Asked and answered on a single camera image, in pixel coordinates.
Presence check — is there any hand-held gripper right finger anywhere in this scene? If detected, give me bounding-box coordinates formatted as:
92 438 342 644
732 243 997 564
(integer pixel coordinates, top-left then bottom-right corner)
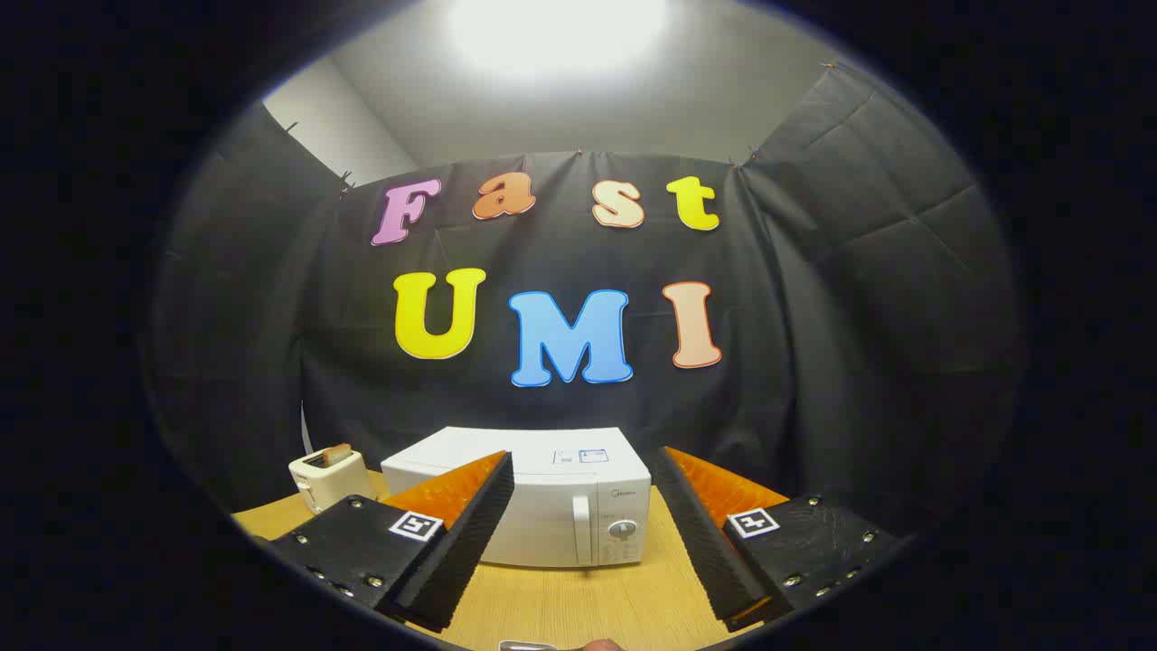
653 446 909 632

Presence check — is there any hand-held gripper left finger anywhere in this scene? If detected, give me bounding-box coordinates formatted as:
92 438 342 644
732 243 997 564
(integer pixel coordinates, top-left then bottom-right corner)
268 450 516 634

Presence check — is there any white microwave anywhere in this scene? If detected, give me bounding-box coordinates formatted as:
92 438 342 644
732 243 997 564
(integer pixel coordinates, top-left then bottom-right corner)
381 427 653 569

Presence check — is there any white toaster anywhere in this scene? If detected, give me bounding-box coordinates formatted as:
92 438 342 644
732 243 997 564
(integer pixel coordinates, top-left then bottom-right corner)
288 448 376 515

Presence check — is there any black backdrop cloth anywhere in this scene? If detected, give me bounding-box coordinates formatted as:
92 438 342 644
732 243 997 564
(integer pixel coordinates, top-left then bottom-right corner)
145 63 1027 534

